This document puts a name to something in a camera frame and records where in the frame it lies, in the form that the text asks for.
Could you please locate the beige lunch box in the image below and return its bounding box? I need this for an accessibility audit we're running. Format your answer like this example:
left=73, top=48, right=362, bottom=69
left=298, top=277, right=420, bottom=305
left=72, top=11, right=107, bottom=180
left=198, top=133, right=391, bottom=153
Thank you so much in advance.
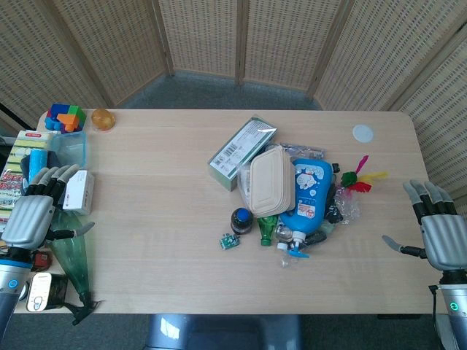
left=249, top=146, right=297, bottom=219

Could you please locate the crinkled clear plastic bag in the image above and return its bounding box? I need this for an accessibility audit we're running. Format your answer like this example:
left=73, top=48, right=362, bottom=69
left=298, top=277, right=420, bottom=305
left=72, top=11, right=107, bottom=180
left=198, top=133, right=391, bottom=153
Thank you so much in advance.
left=333, top=184, right=361, bottom=224

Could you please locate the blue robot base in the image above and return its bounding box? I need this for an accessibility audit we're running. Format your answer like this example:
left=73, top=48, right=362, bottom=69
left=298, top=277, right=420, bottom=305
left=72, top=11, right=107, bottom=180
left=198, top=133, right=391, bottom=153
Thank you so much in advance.
left=144, top=314, right=303, bottom=350

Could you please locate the white round table disc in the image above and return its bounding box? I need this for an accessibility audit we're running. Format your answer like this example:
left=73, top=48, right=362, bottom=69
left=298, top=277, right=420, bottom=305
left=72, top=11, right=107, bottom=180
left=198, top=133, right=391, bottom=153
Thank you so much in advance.
left=352, top=124, right=376, bottom=144

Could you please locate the white handheld device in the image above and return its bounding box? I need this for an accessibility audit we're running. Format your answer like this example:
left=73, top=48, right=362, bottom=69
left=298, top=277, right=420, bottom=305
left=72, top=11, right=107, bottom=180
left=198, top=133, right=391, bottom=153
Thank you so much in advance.
left=26, top=271, right=53, bottom=313

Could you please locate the light blue roll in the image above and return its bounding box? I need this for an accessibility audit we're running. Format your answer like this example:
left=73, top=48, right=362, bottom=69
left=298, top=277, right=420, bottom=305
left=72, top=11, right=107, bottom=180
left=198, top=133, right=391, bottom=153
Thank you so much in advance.
left=28, top=149, right=49, bottom=183

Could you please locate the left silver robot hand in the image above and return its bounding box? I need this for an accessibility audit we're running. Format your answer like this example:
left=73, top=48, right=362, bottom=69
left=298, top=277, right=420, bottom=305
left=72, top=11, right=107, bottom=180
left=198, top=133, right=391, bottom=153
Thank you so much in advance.
left=1, top=163, right=96, bottom=251

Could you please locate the clear printed flat packet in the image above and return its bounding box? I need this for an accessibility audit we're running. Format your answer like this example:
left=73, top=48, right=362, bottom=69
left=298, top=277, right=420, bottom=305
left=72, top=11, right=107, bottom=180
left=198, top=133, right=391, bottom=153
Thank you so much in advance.
left=277, top=141, right=326, bottom=160

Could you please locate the green white carton box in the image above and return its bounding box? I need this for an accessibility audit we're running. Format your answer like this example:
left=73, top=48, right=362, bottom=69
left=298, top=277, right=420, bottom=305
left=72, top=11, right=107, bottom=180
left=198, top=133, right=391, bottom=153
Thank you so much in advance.
left=207, top=115, right=277, bottom=193

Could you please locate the dark cola bottle blue cap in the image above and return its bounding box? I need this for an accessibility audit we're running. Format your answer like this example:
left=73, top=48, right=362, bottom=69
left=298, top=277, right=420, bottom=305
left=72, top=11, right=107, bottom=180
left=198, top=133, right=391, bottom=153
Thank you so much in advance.
left=229, top=207, right=254, bottom=236

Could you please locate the black textured tube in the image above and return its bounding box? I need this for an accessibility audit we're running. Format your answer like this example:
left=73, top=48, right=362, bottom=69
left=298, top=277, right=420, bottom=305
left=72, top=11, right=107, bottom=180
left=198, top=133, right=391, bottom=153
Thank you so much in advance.
left=301, top=230, right=328, bottom=249

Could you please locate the camouflage can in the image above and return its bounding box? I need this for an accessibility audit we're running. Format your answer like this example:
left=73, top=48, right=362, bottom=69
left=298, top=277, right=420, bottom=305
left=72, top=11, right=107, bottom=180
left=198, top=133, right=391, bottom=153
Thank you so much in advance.
left=47, top=274, right=69, bottom=308

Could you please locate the amber round jelly cup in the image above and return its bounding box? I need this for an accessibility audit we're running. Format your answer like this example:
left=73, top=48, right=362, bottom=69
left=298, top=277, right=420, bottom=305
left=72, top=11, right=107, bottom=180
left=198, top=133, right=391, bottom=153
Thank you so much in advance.
left=90, top=108, right=117, bottom=133

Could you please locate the blue cartoon pump bottle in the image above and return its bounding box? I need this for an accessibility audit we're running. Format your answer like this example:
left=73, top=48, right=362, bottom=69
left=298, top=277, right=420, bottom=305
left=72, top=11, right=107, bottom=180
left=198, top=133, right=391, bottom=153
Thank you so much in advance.
left=279, top=157, right=334, bottom=260

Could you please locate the red white snack packet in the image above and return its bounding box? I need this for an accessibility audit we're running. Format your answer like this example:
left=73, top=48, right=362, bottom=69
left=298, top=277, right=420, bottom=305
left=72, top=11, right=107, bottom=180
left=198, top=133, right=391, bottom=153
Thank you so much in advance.
left=0, top=170, right=27, bottom=226

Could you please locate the brown sauce bottle red label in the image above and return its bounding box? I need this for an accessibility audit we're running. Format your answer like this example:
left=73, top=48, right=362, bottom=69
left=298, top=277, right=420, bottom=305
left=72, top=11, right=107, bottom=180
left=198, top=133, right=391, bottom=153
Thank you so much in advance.
left=31, top=249, right=53, bottom=272

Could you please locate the large green plastic bottle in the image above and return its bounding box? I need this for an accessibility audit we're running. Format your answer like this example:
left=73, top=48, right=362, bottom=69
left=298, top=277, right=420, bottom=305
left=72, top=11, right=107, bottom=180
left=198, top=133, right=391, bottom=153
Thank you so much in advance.
left=47, top=210, right=93, bottom=297

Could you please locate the colourful block puzzle cube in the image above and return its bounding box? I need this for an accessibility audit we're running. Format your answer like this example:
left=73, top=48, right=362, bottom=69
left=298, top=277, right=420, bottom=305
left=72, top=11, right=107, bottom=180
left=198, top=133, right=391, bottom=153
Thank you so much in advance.
left=44, top=104, right=88, bottom=134

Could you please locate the colourful feather shuttlecock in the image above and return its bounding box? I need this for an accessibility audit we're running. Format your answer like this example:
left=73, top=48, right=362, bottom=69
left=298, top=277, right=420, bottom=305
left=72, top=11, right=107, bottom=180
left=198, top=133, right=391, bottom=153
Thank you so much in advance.
left=340, top=155, right=390, bottom=195

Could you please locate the clear plastic scrap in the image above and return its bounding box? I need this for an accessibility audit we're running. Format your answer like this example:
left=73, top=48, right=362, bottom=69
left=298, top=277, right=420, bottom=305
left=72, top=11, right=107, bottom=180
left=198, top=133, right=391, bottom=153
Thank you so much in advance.
left=279, top=250, right=304, bottom=270

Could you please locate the dark grey cloth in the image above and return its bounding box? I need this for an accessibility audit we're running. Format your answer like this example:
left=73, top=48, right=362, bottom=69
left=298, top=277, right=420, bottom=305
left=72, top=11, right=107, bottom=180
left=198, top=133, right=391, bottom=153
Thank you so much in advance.
left=20, top=151, right=67, bottom=205

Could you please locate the black bundled object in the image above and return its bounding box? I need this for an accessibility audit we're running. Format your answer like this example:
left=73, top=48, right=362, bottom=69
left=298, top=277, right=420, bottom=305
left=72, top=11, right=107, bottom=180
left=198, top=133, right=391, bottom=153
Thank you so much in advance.
left=323, top=181, right=344, bottom=225

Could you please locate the yellow green sponge pack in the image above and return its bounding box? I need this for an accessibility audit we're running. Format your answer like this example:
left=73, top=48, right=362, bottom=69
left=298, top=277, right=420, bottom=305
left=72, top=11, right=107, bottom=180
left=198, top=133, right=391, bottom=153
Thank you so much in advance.
left=7, top=130, right=56, bottom=173

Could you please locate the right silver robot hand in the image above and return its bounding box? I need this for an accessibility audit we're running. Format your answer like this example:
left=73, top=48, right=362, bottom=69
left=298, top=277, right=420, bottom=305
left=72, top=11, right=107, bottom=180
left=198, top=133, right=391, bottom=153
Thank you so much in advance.
left=382, top=179, right=467, bottom=271

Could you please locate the woven folding screen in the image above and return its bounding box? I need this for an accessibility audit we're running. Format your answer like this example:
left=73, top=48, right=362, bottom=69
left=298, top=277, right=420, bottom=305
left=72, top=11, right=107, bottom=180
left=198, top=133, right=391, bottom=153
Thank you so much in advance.
left=0, top=0, right=467, bottom=205

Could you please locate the black clamp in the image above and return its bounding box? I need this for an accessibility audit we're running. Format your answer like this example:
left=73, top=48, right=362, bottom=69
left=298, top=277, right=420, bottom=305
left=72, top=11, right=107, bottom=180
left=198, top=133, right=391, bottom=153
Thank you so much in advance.
left=65, top=291, right=106, bottom=327

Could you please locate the clear blue plastic container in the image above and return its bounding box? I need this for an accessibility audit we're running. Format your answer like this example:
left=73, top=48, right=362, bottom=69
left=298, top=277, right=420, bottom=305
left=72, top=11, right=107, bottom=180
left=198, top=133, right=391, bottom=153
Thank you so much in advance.
left=49, top=131, right=89, bottom=171

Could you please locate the small clear bottle white cap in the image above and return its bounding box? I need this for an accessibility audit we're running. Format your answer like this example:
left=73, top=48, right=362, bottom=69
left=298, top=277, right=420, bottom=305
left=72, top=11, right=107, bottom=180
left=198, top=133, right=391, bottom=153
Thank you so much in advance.
left=275, top=223, right=297, bottom=252

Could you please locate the small green circuit board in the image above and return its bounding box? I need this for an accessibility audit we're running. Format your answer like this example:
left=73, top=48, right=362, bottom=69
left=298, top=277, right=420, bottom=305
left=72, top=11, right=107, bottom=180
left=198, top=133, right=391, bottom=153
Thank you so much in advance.
left=219, top=233, right=241, bottom=252

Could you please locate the white cardboard box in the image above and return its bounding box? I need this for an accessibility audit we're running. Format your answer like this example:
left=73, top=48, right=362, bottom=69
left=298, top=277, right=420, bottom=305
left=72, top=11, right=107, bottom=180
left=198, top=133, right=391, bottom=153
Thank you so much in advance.
left=62, top=169, right=96, bottom=216

